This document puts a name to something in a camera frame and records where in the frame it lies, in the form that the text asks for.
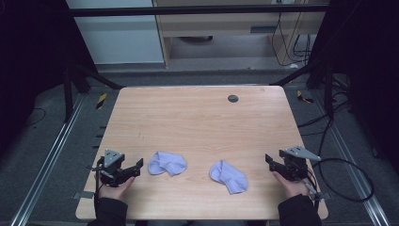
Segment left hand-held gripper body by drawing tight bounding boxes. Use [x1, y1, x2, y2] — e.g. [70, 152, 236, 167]
[90, 149, 133, 188]

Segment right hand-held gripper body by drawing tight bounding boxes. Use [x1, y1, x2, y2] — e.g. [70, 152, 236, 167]
[276, 145, 322, 183]

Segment person's right hand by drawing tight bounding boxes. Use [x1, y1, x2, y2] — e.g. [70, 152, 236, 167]
[272, 170, 311, 200]

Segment person's left hand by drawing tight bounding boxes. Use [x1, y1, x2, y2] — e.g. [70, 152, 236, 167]
[98, 175, 136, 202]

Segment light purple sock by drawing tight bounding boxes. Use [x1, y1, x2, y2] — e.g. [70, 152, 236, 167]
[209, 159, 249, 195]
[147, 151, 188, 177]

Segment black metal stand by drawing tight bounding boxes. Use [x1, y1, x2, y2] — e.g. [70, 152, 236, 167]
[270, 59, 335, 121]
[62, 60, 125, 124]

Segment black curtain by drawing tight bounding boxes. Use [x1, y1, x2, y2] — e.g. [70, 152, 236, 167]
[309, 0, 399, 177]
[0, 0, 97, 158]

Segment white cabinet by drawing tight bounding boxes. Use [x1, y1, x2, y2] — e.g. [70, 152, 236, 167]
[65, 0, 166, 65]

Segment light wooden desk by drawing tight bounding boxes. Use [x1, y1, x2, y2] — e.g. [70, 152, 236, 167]
[152, 0, 330, 68]

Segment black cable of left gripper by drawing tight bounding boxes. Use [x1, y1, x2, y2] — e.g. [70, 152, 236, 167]
[93, 158, 105, 218]

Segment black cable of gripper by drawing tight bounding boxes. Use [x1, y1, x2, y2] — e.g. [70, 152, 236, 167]
[93, 158, 105, 218]
[305, 157, 375, 203]

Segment aluminium floor rail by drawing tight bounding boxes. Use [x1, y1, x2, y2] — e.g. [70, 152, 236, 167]
[10, 93, 87, 226]
[310, 90, 391, 226]

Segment black floor cables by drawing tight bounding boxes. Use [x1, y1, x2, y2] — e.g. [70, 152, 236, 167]
[296, 74, 356, 158]

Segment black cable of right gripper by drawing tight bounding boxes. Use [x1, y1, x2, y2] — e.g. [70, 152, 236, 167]
[305, 157, 375, 203]

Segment black hanging cables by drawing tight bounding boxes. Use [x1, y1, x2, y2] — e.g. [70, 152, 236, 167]
[271, 0, 313, 68]

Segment black horizontal frame bar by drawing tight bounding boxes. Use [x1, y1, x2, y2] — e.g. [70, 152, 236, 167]
[64, 3, 330, 18]

